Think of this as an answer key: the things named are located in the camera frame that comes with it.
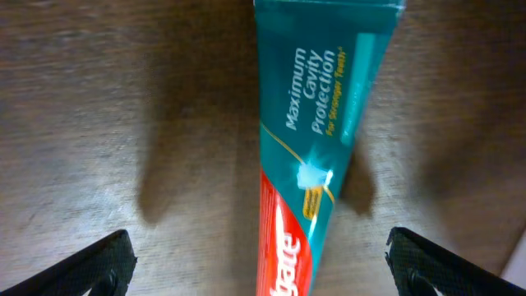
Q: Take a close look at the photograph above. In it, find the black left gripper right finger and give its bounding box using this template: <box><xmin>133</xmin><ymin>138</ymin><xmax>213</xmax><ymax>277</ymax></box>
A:
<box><xmin>385</xmin><ymin>227</ymin><xmax>525</xmax><ymax>296</ymax></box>

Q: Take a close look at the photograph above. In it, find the green red toothpaste tube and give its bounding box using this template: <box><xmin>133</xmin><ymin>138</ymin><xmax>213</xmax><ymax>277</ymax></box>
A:
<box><xmin>254</xmin><ymin>0</ymin><xmax>405</xmax><ymax>296</ymax></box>

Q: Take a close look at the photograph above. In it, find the white cardboard box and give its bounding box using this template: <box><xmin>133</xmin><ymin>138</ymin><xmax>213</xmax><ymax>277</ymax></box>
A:
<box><xmin>501</xmin><ymin>234</ymin><xmax>525</xmax><ymax>288</ymax></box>

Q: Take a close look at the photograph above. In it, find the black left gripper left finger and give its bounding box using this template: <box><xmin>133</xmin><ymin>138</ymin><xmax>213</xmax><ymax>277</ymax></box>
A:
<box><xmin>1</xmin><ymin>229</ymin><xmax>137</xmax><ymax>296</ymax></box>

